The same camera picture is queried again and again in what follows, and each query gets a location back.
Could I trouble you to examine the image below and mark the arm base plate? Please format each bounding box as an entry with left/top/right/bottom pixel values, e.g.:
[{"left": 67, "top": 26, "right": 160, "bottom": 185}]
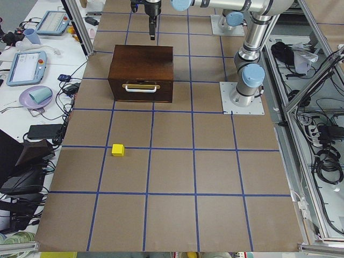
[
  {"left": 210, "top": 15, "right": 245, "bottom": 37},
  {"left": 219, "top": 82, "right": 265, "bottom": 115}
]

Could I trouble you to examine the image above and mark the dark wooden drawer cabinet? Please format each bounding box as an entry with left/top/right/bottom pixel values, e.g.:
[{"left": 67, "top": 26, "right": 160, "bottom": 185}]
[{"left": 107, "top": 45, "right": 174, "bottom": 88}]

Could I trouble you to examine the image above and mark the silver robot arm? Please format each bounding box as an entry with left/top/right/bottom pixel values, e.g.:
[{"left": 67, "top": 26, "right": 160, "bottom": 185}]
[{"left": 171, "top": 0, "right": 293, "bottom": 107}]

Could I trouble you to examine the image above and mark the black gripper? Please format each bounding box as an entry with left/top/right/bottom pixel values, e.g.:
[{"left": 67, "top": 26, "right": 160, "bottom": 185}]
[{"left": 144, "top": 0, "right": 161, "bottom": 40}]

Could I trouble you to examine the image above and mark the near blue teach pendant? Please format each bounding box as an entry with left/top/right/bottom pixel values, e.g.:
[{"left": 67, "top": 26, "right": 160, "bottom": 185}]
[{"left": 6, "top": 51, "right": 47, "bottom": 87}]

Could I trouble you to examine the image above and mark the light blue cup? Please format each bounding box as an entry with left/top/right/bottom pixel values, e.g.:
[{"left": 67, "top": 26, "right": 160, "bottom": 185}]
[{"left": 24, "top": 28, "right": 41, "bottom": 45}]

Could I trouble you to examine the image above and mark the black power brick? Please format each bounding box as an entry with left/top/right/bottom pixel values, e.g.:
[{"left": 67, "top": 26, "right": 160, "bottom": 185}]
[{"left": 27, "top": 124, "right": 62, "bottom": 140}]

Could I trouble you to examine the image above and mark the yellow wooden block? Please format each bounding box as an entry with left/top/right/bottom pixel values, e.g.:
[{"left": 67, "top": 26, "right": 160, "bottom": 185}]
[{"left": 111, "top": 144, "right": 125, "bottom": 157}]

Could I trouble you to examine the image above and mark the aluminium frame post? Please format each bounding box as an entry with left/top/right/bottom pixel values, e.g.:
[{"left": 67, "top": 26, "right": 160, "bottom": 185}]
[{"left": 61, "top": 0, "right": 95, "bottom": 57}]

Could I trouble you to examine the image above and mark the far blue teach pendant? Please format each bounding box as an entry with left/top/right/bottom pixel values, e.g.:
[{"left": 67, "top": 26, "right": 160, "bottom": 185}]
[{"left": 36, "top": 11, "right": 70, "bottom": 36}]

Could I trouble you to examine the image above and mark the purple plate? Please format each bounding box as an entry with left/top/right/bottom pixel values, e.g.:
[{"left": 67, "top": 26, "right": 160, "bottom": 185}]
[{"left": 19, "top": 85, "right": 53, "bottom": 109}]

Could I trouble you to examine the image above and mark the teal cup on plate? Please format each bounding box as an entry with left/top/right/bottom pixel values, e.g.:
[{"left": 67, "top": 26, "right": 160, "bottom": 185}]
[{"left": 29, "top": 87, "right": 52, "bottom": 104}]

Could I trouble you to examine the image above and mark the blue teach pendant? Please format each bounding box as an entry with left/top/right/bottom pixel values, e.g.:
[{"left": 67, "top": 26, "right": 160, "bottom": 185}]
[
  {"left": 36, "top": 11, "right": 70, "bottom": 36},
  {"left": 6, "top": 51, "right": 47, "bottom": 87}
]

